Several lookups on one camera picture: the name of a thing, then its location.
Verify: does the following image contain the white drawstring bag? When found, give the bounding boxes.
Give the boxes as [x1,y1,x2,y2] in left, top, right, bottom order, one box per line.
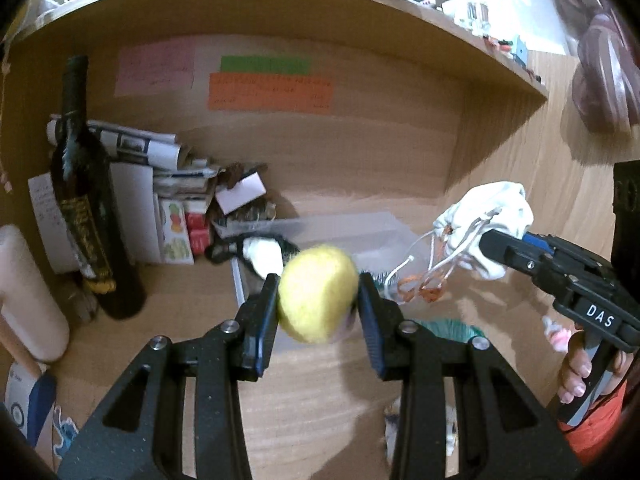
[383,180,535,306]

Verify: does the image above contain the patterned white cloth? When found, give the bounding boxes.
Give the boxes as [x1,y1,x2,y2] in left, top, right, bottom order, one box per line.
[384,394,459,471]

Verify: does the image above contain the teal knitted sock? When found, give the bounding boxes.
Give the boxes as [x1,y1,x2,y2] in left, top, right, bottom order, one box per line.
[416,318,485,344]

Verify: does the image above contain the yellow felt ball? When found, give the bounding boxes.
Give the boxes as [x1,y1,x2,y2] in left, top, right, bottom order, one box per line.
[278,245,359,344]

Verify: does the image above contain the person's right hand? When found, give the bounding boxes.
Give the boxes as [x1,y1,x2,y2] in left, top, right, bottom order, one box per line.
[556,326,637,406]

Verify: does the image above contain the blue white box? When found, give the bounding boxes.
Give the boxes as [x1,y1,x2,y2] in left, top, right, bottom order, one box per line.
[4,362,56,448]

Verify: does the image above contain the clear plastic storage bin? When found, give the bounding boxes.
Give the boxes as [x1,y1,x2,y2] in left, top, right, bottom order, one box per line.
[205,211,430,304]

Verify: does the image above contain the pink plastic bag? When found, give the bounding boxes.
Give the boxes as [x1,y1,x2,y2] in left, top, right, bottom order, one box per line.
[572,13,639,134]

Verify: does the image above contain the fruit picture card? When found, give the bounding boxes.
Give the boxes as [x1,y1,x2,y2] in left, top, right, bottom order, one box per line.
[160,198,194,264]

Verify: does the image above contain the white handwritten paper sheet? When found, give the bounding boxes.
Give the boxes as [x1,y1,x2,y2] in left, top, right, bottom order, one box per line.
[27,172,79,274]

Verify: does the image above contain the red book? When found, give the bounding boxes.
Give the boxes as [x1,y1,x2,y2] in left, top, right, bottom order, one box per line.
[186,212,212,256]

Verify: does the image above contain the upright white books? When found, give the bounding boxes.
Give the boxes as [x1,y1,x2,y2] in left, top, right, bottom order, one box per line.
[110,162,163,264]

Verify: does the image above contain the stack of newspapers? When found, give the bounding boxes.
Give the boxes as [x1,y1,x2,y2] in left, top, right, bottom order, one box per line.
[47,115,218,200]

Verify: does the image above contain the orange paper note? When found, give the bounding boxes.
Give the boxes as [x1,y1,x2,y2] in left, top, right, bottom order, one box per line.
[207,73,334,114]

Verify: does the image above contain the dark wine bottle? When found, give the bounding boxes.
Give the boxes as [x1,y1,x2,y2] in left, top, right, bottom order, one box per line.
[50,55,145,320]

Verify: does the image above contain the small white cardboard box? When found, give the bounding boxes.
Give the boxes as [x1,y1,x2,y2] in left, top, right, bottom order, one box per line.
[214,172,267,216]

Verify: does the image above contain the green paper note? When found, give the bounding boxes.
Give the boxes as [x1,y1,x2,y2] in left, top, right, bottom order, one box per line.
[219,55,311,75]

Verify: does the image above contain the pink paper note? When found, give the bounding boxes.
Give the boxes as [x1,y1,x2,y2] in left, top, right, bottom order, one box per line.
[114,37,196,98]

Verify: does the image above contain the wooden shelf board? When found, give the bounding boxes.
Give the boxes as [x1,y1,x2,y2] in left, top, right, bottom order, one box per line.
[18,0,548,99]

